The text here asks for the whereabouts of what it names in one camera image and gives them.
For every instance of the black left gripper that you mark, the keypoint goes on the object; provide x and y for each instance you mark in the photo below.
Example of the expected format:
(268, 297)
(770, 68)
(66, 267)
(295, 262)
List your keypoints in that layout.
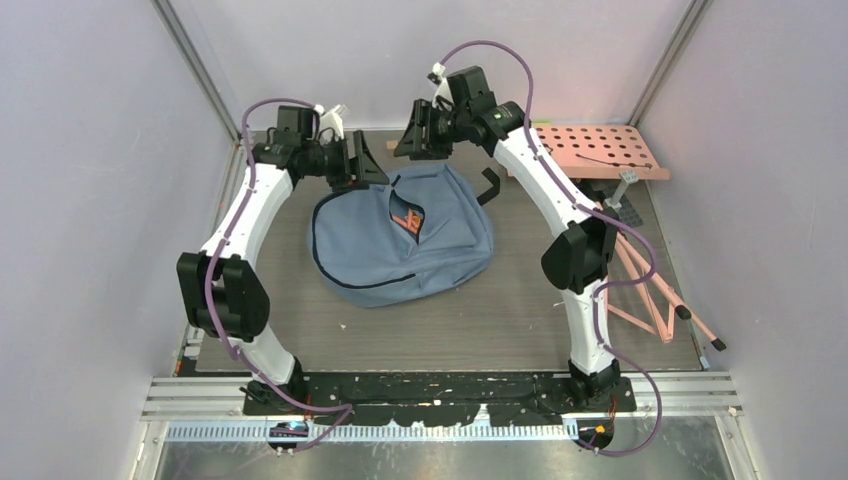
(367, 172)

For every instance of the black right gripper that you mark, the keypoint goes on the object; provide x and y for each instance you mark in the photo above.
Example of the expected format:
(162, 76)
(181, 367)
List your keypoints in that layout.
(412, 143)

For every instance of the orange triangular sticker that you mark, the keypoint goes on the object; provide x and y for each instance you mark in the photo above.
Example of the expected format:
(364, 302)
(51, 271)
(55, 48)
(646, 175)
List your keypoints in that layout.
(412, 220)

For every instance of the blue grey student backpack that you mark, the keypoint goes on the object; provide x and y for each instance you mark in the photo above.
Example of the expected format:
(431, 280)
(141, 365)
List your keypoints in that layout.
(370, 261)

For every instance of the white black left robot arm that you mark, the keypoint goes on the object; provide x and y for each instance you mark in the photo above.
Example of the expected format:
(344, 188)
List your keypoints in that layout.
(221, 290)

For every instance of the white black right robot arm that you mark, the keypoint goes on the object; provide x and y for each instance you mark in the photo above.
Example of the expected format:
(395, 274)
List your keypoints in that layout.
(465, 109)

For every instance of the pink perforated music stand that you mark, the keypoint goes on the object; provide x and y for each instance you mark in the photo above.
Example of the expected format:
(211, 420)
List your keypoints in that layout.
(594, 156)

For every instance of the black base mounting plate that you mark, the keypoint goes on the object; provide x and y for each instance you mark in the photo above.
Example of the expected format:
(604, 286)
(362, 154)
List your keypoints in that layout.
(442, 399)

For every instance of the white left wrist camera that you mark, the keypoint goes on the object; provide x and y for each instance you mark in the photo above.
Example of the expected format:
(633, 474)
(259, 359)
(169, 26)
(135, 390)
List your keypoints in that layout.
(330, 123)

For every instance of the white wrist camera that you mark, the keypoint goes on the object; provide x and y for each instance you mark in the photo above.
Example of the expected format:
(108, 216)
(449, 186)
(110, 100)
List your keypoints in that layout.
(330, 123)
(437, 77)

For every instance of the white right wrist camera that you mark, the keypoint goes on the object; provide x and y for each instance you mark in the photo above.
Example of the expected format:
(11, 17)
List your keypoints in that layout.
(437, 77)

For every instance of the grey lego plate with post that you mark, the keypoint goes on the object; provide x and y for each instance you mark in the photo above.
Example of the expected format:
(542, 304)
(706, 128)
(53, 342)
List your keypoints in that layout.
(615, 198)

